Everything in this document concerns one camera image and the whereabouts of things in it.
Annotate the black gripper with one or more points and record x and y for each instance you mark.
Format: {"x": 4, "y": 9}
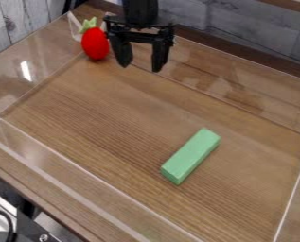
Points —
{"x": 123, "y": 32}

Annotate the red strawberry toy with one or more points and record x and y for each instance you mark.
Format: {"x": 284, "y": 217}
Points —
{"x": 95, "y": 42}

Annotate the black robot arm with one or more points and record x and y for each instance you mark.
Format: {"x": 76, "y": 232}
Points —
{"x": 141, "y": 12}

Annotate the clear acrylic tray walls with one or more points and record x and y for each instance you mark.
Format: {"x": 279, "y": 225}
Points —
{"x": 89, "y": 127}

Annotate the green rectangular block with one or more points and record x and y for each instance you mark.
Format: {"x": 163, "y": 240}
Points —
{"x": 189, "y": 156}

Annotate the black metal bracket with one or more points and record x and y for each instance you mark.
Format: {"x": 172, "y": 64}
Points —
{"x": 30, "y": 232}

